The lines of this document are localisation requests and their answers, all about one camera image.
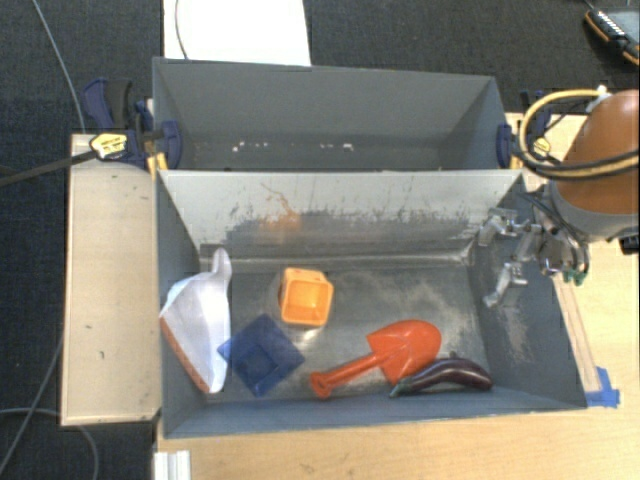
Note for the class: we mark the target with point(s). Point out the white dustpan with orange edge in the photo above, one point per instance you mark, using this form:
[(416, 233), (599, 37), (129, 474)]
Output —
[(197, 318)]

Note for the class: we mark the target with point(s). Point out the blue square container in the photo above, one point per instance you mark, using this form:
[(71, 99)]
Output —
[(260, 355)]

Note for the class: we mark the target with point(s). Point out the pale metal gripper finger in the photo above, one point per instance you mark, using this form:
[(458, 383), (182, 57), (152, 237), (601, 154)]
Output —
[(511, 274), (502, 228)]

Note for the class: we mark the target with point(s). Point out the pale wood board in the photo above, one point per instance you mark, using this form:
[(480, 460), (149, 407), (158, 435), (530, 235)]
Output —
[(110, 288)]

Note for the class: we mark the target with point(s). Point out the orange plastic cup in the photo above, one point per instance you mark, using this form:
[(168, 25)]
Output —
[(306, 300)]

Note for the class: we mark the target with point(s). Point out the black cylinder on white bracket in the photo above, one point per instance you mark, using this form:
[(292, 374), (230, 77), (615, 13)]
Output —
[(631, 244)]

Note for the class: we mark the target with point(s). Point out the grey metal bin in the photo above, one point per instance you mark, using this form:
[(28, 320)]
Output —
[(350, 208)]

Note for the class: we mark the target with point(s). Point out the orange toy shovel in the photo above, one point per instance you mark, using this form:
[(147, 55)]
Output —
[(400, 348)]

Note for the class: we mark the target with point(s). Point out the purple toy eggplant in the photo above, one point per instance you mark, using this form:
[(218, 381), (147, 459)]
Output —
[(450, 374)]

